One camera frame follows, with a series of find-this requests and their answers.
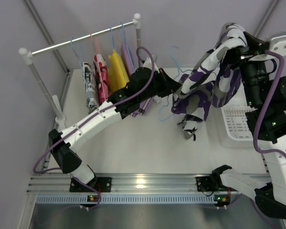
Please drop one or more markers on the pink camouflage trousers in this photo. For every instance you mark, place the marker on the pink camouflage trousers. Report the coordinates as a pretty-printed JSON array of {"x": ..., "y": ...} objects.
[{"x": 102, "y": 78}]

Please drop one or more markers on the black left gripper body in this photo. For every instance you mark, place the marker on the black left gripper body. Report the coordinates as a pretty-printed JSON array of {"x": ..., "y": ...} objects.
[{"x": 162, "y": 81}]

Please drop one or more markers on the yellow trousers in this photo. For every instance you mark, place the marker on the yellow trousers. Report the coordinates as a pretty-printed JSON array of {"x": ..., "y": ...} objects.
[{"x": 117, "y": 73}]

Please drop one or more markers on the blue hanger of lilac trousers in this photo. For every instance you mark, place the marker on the blue hanger of lilac trousers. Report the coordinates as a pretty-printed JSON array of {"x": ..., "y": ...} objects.
[{"x": 125, "y": 38}]

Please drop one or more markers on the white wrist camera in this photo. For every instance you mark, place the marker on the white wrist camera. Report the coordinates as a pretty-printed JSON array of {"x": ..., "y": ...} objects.
[
  {"x": 277, "y": 43},
  {"x": 148, "y": 63}
]

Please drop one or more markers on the white metal clothes rack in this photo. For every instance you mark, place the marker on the white metal clothes rack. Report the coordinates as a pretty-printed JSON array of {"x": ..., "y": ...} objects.
[{"x": 27, "y": 56}]

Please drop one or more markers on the purple camouflage trousers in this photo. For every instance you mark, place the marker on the purple camouflage trousers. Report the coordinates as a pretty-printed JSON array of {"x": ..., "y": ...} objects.
[{"x": 211, "y": 83}]

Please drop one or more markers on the blue wire hanger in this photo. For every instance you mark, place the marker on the blue wire hanger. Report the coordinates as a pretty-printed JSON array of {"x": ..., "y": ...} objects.
[{"x": 179, "y": 72}]

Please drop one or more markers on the blue hanger of yellow trousers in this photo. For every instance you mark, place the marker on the blue hanger of yellow trousers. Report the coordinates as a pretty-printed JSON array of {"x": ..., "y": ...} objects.
[{"x": 114, "y": 46}]

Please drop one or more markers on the blue hanger of newsprint trousers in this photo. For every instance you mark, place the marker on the blue hanger of newsprint trousers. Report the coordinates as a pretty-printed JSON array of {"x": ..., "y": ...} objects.
[{"x": 79, "y": 54}]

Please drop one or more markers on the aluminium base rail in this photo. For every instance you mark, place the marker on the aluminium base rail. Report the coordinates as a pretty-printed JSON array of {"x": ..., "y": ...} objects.
[{"x": 58, "y": 183}]

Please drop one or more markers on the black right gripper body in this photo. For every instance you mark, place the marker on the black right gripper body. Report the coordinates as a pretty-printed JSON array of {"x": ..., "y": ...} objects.
[{"x": 240, "y": 53}]

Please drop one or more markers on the lilac trousers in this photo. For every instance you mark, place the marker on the lilac trousers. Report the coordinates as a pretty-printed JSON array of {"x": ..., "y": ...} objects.
[{"x": 144, "y": 106}]

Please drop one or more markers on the white plastic basket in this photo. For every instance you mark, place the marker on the white plastic basket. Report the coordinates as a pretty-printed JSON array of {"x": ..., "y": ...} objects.
[{"x": 234, "y": 130}]

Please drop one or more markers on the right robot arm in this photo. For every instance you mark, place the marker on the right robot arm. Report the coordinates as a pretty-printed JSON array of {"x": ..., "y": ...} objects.
[{"x": 268, "y": 127}]

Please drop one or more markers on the pink wire hanger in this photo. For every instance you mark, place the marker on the pink wire hanger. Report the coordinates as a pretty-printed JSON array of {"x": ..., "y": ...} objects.
[{"x": 96, "y": 46}]

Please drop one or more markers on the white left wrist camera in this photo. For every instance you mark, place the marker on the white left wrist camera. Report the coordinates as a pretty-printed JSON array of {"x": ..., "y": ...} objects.
[{"x": 148, "y": 63}]

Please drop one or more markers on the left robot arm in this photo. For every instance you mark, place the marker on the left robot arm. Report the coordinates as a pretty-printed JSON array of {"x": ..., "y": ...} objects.
[{"x": 65, "y": 144}]

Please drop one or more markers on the perforated grey cable duct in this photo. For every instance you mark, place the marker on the perforated grey cable duct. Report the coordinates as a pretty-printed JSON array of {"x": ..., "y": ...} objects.
[{"x": 133, "y": 199}]

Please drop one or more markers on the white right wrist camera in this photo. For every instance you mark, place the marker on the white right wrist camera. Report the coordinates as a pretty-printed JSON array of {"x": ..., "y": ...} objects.
[{"x": 277, "y": 43}]

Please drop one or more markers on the black white newsprint trousers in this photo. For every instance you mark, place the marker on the black white newsprint trousers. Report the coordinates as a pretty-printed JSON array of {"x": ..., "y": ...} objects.
[{"x": 91, "y": 92}]

